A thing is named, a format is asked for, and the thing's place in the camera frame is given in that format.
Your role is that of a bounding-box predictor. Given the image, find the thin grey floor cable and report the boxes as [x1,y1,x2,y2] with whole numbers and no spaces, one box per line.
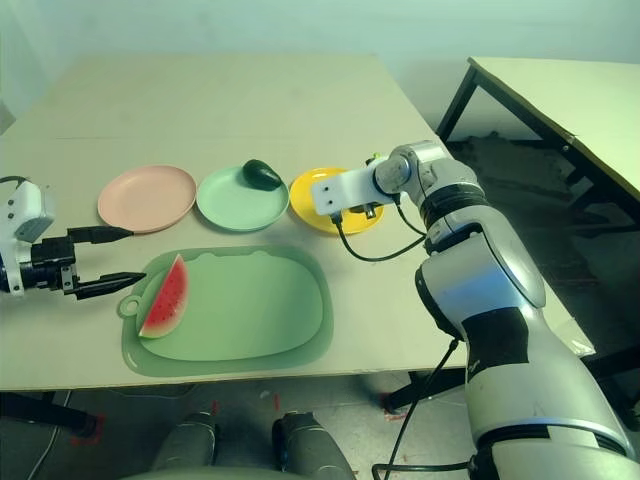
[27,389,72,480]

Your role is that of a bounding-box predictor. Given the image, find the black hanging right arm cable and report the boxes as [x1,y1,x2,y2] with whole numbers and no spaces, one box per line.
[371,339,476,480]

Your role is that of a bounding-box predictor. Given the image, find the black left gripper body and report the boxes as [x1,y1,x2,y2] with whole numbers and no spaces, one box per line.
[19,234,82,301]

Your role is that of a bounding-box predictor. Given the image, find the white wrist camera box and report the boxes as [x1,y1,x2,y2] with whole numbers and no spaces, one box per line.
[0,180,56,299]
[310,167,396,218]

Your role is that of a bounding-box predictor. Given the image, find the green plate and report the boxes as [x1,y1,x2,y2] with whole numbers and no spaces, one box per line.
[195,165,290,234]

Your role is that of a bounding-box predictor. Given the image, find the beige side table black legs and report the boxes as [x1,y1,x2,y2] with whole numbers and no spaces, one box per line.
[434,56,640,201]

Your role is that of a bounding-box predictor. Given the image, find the yellow plate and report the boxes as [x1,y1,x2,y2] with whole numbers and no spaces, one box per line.
[289,167,385,236]

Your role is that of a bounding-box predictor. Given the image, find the grey robot right leg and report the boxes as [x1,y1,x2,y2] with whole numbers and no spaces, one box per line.
[272,410,356,480]

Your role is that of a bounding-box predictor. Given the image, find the grey robot leg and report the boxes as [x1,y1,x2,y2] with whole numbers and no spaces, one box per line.
[152,410,221,474]
[272,410,356,480]

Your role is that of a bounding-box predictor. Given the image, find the dark green avocado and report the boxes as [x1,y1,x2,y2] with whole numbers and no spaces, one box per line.
[242,159,282,191]

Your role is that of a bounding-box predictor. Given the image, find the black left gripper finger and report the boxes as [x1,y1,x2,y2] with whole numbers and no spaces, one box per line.
[67,225,135,247]
[74,271,147,302]

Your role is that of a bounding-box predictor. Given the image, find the pink plate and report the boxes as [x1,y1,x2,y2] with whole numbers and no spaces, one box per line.
[97,165,197,235]

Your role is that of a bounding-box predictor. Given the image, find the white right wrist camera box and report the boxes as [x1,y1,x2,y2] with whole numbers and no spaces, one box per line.
[310,167,396,218]

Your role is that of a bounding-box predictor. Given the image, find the green silicone tray mat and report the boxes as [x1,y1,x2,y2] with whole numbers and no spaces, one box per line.
[117,246,335,377]

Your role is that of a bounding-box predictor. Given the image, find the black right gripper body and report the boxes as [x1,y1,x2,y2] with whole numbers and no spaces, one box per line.
[343,201,385,222]

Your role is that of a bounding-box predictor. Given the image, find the black table base bar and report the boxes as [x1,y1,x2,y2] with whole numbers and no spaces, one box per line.
[0,392,99,437]

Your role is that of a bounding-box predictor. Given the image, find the grey robot left leg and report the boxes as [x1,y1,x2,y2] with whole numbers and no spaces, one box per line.
[152,410,221,474]

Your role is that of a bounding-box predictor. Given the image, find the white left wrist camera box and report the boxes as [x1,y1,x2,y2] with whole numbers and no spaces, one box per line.
[0,180,56,299]

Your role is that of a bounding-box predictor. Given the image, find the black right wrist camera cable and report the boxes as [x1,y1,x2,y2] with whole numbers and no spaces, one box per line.
[329,197,431,263]

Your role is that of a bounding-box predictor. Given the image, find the watermelon slice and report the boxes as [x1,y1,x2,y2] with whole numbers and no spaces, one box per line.
[138,253,190,340]

